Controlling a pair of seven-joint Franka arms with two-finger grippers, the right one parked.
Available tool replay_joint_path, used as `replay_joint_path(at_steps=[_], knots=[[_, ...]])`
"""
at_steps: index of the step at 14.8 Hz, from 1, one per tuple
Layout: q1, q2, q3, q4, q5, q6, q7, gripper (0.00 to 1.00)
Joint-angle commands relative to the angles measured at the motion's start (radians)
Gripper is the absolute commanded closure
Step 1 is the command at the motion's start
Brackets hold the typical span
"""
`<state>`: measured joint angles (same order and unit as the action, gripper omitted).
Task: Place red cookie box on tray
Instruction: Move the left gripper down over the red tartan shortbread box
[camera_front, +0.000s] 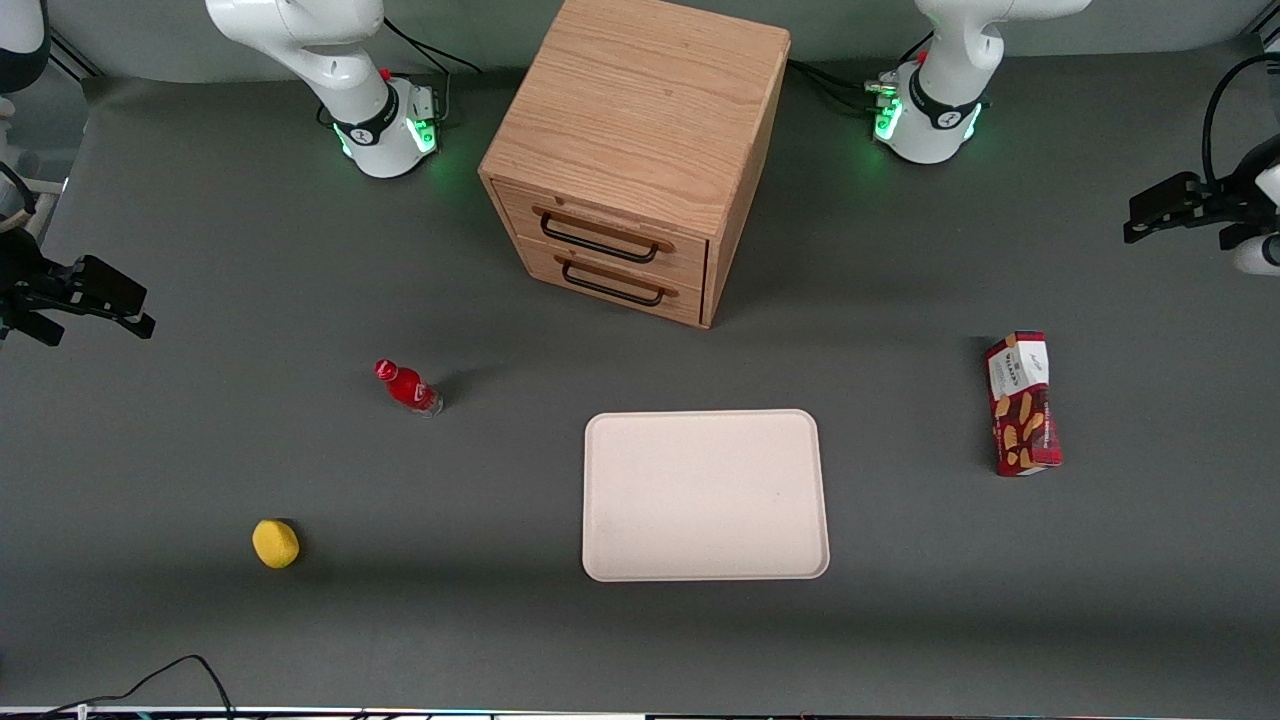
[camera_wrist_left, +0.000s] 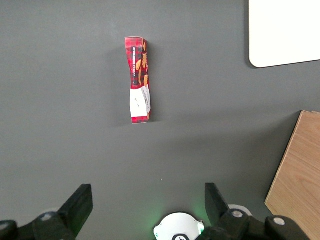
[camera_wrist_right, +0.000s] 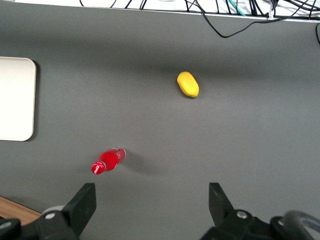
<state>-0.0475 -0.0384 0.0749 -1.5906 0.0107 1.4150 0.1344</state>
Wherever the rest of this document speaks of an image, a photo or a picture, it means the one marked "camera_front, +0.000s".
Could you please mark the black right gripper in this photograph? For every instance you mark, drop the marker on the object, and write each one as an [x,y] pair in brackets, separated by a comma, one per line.
[22,275]

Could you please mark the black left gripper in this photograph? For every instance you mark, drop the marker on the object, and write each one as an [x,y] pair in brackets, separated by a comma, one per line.
[1221,203]

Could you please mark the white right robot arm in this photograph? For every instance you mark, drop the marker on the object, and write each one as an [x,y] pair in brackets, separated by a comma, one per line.
[345,70]

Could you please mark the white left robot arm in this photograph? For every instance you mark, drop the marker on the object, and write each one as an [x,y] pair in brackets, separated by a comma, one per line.
[945,90]

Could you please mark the red cookie box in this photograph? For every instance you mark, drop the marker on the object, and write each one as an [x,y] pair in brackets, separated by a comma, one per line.
[1022,405]

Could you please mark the beige rectangular tray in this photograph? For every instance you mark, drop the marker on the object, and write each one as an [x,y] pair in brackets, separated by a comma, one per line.
[705,495]

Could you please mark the yellow lemon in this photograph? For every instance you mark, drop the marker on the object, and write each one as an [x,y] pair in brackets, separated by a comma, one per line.
[275,543]

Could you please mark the red plastic bottle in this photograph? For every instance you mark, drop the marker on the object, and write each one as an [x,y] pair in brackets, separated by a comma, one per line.
[405,386]

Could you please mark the wooden drawer cabinet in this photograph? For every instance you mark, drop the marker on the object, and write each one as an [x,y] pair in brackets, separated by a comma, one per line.
[640,120]

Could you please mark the wooden drawer with smaller front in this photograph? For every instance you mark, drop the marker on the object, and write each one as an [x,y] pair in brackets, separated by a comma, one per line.
[610,285]

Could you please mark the wooden drawer with larger front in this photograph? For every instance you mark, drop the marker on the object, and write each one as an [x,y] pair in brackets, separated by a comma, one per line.
[610,235]

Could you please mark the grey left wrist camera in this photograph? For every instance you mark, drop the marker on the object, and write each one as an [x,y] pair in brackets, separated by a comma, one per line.
[1260,255]

